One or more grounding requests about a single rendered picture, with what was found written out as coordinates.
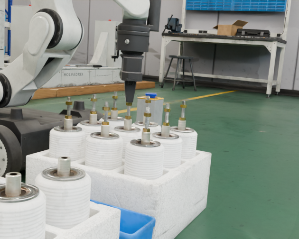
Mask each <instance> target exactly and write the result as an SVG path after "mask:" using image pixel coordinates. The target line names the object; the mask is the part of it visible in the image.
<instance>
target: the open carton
mask: <svg viewBox="0 0 299 239"><path fill-rule="evenodd" d="M247 23H248V22H246V21H242V20H237V21H236V22H234V23H233V24H232V25H217V26H215V27H213V28H215V29H218V31H217V35H226V36H236V33H237V29H238V28H241V29H242V28H243V26H244V25H246V24H247Z"/></svg>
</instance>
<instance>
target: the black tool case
mask: <svg viewBox="0 0 299 239"><path fill-rule="evenodd" d="M270 34H271V33H270V31H269V30H260V29H241V28H238V29H237V33H236V36H247V37H270Z"/></svg>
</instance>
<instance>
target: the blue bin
mask: <svg viewBox="0 0 299 239"><path fill-rule="evenodd" d="M90 201H91V202H94V203H96V204H102V205H106V206H110V207H113V208H117V209H119V210H121V217H120V232H119V239H152V233H153V228H154V227H155V225H156V219H155V218H154V217H152V216H149V215H146V214H142V213H138V212H135V211H131V210H127V209H124V208H120V207H117V206H113V205H110V204H106V203H103V202H99V201H95V200H92V199H90Z"/></svg>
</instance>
